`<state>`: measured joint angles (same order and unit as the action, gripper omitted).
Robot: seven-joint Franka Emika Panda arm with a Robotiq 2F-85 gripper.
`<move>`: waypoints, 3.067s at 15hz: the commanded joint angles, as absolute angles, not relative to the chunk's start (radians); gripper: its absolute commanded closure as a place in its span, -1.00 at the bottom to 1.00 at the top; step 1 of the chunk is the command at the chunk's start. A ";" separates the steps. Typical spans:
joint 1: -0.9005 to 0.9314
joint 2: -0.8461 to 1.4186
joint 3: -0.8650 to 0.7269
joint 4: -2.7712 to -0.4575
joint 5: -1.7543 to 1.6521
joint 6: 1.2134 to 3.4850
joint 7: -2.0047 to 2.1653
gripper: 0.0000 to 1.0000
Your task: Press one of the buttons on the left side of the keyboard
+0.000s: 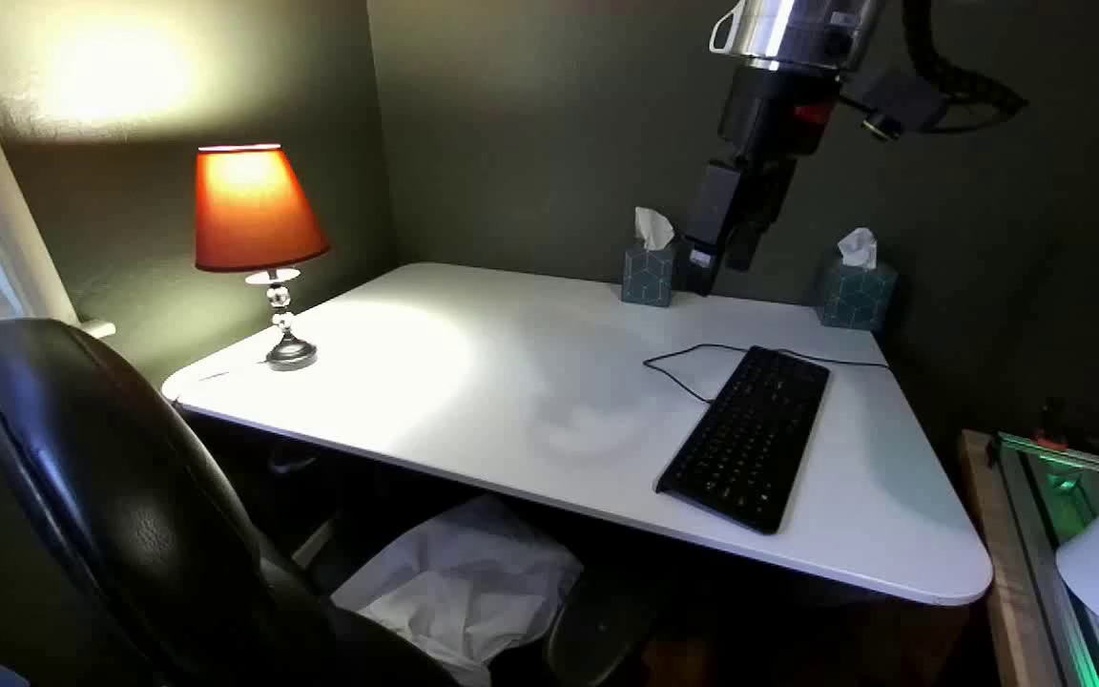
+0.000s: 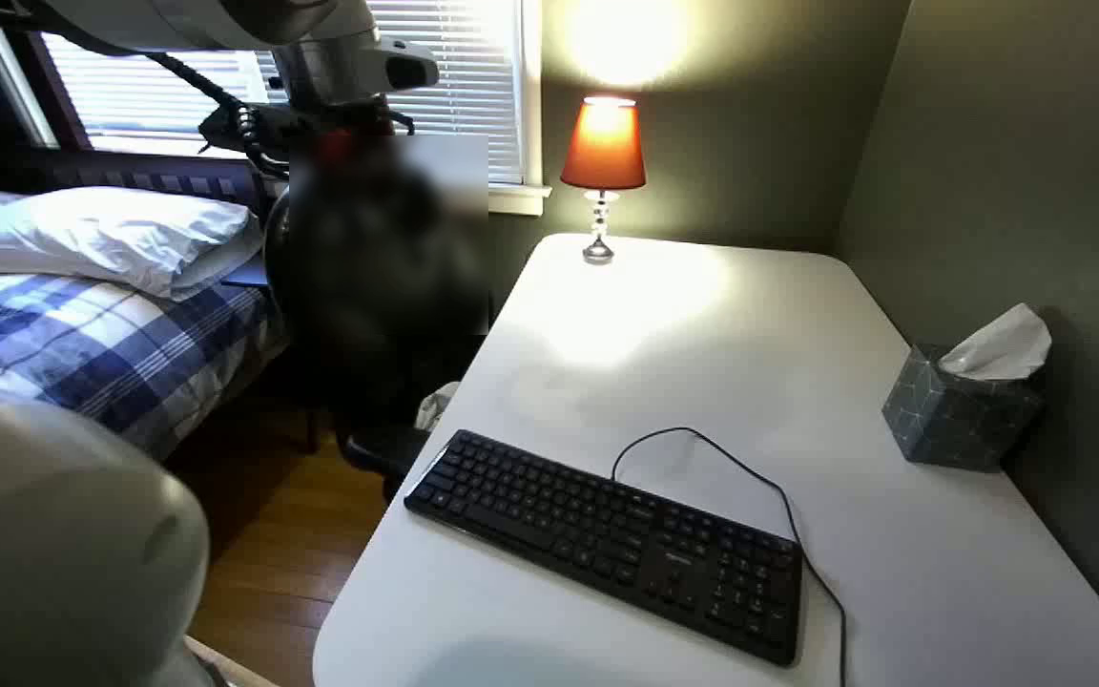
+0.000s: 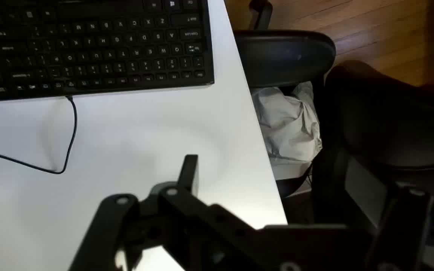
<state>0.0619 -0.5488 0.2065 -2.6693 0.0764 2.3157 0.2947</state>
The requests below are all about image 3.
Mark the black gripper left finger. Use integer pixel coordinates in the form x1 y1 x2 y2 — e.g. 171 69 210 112
67 154 259 271

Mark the black computer keyboard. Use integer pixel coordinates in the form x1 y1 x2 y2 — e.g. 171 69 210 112
0 0 215 104

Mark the black keyboard cable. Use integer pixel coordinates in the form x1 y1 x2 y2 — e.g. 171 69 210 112
0 95 78 176

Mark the black office chair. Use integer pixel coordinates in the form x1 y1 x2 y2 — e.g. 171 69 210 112
233 0 434 258

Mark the crumpled white cloth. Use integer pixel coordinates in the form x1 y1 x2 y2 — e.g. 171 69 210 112
251 80 323 182

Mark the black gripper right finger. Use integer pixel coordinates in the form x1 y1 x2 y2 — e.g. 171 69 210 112
364 182 434 271

